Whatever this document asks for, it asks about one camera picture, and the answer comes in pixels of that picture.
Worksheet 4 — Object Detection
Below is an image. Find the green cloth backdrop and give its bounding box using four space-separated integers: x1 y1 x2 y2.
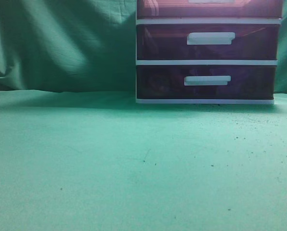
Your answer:
0 0 287 231

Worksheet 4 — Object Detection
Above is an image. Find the dark translucent top drawer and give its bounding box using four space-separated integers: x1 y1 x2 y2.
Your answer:
136 0 283 19

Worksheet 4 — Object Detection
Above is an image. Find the dark translucent drawer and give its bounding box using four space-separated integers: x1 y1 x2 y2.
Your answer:
136 0 283 19
136 24 279 60
136 65 276 100

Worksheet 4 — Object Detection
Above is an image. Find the dark translucent middle drawer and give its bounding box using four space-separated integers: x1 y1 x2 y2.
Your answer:
136 24 279 60

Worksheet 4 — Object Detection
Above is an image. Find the dark translucent bottom drawer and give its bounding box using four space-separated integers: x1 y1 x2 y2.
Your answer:
136 65 276 100

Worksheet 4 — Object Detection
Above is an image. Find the white frame drawer cabinet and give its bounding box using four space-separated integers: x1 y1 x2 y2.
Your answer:
136 4 282 104

